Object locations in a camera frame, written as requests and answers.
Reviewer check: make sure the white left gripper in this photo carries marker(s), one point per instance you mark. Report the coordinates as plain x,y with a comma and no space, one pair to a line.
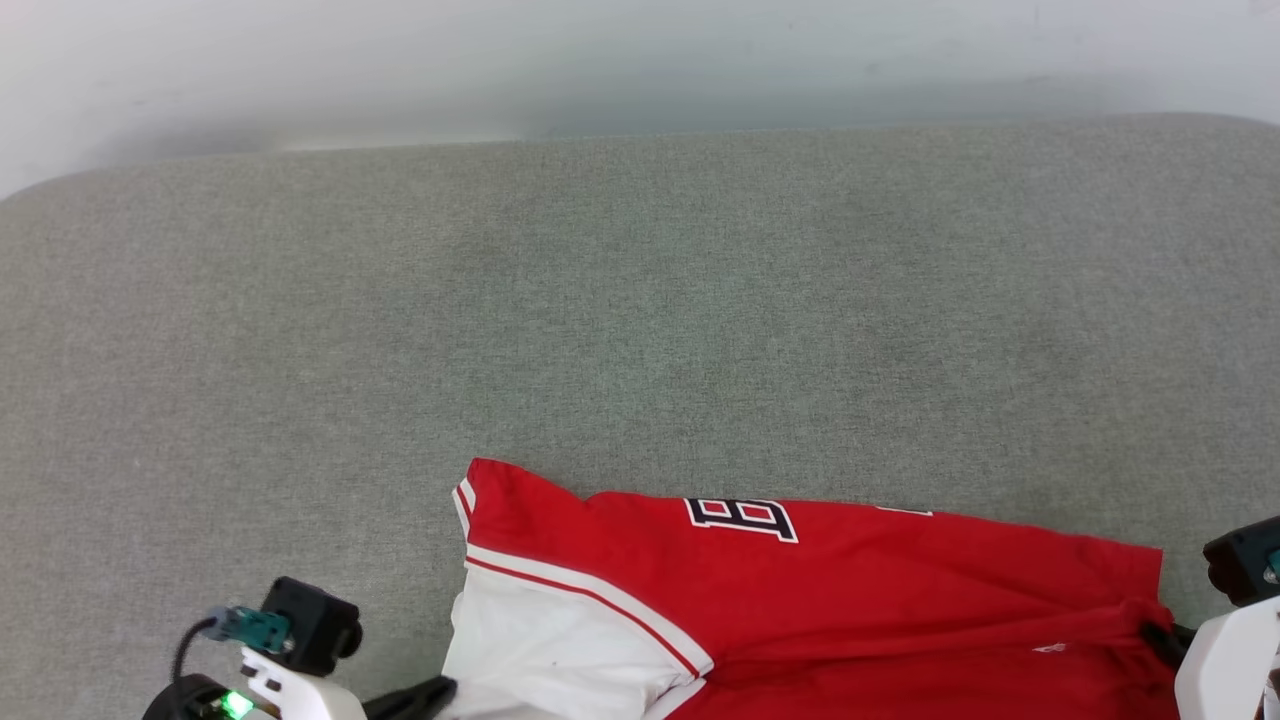
300,695

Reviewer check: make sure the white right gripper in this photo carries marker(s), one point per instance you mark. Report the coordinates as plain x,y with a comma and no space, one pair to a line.
1230,660

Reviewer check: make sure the red and white jersey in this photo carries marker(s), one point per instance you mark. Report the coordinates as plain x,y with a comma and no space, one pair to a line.
860,610

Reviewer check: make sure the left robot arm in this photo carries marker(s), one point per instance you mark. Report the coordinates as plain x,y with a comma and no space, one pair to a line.
195,700

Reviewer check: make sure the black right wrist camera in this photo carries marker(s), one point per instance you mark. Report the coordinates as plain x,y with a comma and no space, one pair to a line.
1245,560

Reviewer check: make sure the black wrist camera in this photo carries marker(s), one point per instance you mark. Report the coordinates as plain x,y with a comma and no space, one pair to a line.
315,620
1245,560

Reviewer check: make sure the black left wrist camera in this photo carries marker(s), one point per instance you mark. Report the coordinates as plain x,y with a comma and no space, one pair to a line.
315,620

